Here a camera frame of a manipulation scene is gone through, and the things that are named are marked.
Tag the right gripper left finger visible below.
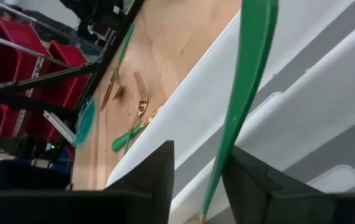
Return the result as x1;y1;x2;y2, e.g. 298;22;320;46
0;140;175;224

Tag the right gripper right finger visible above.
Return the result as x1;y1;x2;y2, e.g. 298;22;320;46
222;146;355;224

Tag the gold knife green handle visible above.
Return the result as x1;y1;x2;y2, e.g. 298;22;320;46
98;22;136;113
111;101;166;153

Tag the blue plastic bowl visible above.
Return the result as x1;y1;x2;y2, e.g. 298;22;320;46
71;96;97;147

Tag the white bar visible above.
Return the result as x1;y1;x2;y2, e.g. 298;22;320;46
42;110;76;144

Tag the white plastic cutlery tray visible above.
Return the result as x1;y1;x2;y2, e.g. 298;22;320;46
105;0;355;224

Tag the grey metal shelf rack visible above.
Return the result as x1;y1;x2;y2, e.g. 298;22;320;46
0;0;72;69

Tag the gold fork green handle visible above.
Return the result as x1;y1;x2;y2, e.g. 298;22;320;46
123;70;149;156

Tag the small gold spoon green handle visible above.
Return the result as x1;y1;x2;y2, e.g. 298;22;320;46
111;74;126;101

